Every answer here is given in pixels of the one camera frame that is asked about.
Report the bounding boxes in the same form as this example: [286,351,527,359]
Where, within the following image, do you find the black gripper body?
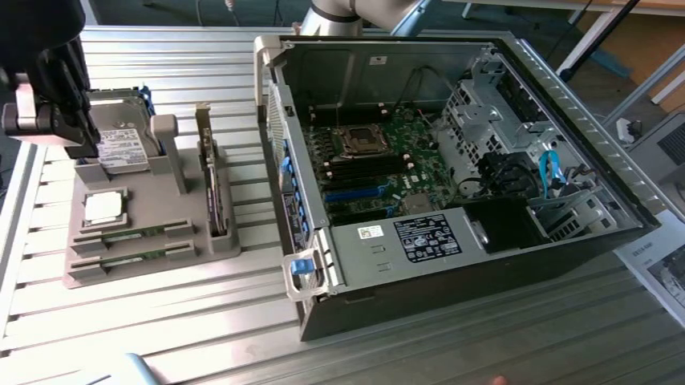
[0,0,89,74]

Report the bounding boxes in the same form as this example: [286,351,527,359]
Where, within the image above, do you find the green RAM stick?
[98,248,169,266]
[101,225,169,242]

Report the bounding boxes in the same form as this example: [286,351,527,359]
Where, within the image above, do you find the black RAM slot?
[322,167,407,189]
[325,156,404,174]

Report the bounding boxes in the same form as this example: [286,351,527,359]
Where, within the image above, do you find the silver hard disk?
[85,87,164,176]

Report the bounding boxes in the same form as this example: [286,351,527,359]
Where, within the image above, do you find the silver CPU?
[83,191,126,224]

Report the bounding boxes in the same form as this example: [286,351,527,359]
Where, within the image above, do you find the grey parts rack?
[62,113,244,290]

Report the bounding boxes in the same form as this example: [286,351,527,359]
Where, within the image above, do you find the graphics card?
[194,102,233,238]

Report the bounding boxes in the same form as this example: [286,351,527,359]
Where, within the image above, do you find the CPU socket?
[333,124,385,156]

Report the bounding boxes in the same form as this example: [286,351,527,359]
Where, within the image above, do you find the blue expansion slot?
[324,187,391,204]

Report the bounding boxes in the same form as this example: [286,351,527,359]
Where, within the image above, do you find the light blue flat object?
[79,352,164,385]

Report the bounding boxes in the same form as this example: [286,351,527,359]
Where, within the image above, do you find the green motherboard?
[302,104,463,226]

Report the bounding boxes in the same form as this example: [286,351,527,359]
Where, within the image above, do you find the silver power supply unit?
[326,207,487,290]

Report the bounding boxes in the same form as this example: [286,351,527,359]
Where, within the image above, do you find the silver chipset heatsink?
[403,196,436,217]

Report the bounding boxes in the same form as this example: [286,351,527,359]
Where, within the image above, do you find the metal disk bay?
[441,51,543,165]

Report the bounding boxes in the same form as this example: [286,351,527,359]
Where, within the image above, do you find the black open PC case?
[253,34,666,342]

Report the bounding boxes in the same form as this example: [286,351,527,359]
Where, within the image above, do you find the white desk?
[441,0,685,26]

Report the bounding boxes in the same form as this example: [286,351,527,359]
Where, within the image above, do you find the black slanted pole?
[556,0,646,77]

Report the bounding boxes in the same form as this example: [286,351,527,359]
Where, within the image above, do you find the white power strip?
[615,115,646,142]

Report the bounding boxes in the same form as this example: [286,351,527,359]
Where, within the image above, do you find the grey computer tower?
[624,111,685,214]

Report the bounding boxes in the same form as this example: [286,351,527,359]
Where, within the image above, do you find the printed paper sheet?
[614,237,685,318]

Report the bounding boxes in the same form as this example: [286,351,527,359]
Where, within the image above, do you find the black wire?
[395,63,461,116]

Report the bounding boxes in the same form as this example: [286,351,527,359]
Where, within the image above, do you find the blue disk wire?
[537,151,564,201]

